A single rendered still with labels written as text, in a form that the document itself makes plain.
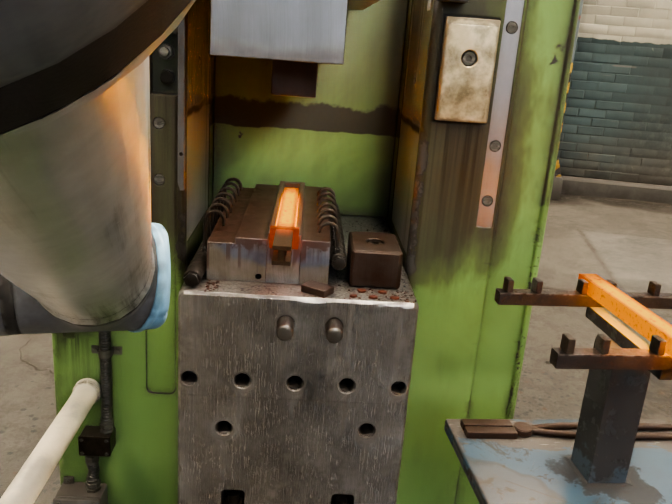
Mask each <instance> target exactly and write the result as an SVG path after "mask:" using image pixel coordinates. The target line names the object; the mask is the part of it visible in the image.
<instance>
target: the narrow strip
mask: <svg viewBox="0 0 672 504"><path fill-rule="evenodd" d="M185 24H186V15H185V17H184V18H183V19H182V21H181V22H180V24H179V25H178V185H179V188H180V190H185Z"/></svg>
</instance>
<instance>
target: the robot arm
mask: <svg viewBox="0 0 672 504"><path fill-rule="evenodd" d="M195 1H196V0H0V336H8V335H18V334H41V333H69V332H98V331H126V330H128V331H130V332H141V331H143V330H145V329H155V328H158V327H160V326H162V325H163V324H164V322H165V321H166V319H167V312H168V310H169V302H170V285H171V263H170V246H169V238H168V234H167V232H166V230H165V228H164V227H163V226H162V225H161V224H158V223H151V158H150V72H149V55H150V54H151V53H152V52H153V51H154V50H155V49H156V48H157V47H158V46H159V45H160V44H161V43H162V42H163V41H164V40H165V39H166V38H167V37H168V36H169V35H170V34H171V33H172V32H173V31H174V30H175V29H176V28H177V27H178V25H179V24H180V22H181V21H182V19H183V18H184V17H185V15H186V14H187V12H188V11H189V9H190V8H191V6H192V5H193V4H194V2H195Z"/></svg>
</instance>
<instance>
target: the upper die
mask: <svg viewBox="0 0 672 504"><path fill-rule="evenodd" d="M347 9H348V0H211V11H210V55H214V56H228V57H242V58H256V59H269V60H283V61H297V62H311V63H325V64H338V65H343V64H344V51H345V37H346V23H347Z"/></svg>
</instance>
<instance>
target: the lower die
mask: <svg viewBox="0 0 672 504"><path fill-rule="evenodd" d="M284 183H291V184H300V193H299V203H298V212H297V222H296V227H299V242H298V249H292V256H291V265H290V266H283V265H272V257H273V252H274V250H272V248H269V242H270V226H276V221H277V217H278V212H279V207H280V202H281V198H282V193H283V188H284ZM321 188H323V187H311V186H305V182H289V181H280V185H266V184H256V186H255V188H243V187H242V190H241V191H240V195H239V196H238V201H237V202H235V205H234V206H232V213H230V214H229V218H226V225H225V226H222V217H221V216H220V218H219V220H218V222H217V224H216V225H215V227H214V229H213V231H212V233H211V235H210V237H209V239H208V241H207V267H206V279H210V280H228V281H246V282H264V283H265V281H266V283H283V284H301V285H302V284H304V283H306V282H308V281H310V280H313V281H316V282H320V283H323V284H327V285H328V274H329V260H330V247H331V238H330V225H326V226H324V227H323V228H322V229H321V233H318V232H317V229H318V227H319V225H317V222H318V220H319V219H318V218H317V215H318V212H317V209H318V206H317V203H318V201H317V197H318V196H317V192H318V191H319V190H320V189H321ZM304 193H305V195H304ZM299 271H300V273H299ZM258 273H259V274H261V276H262V277H261V279H256V278H255V275H256V274H258Z"/></svg>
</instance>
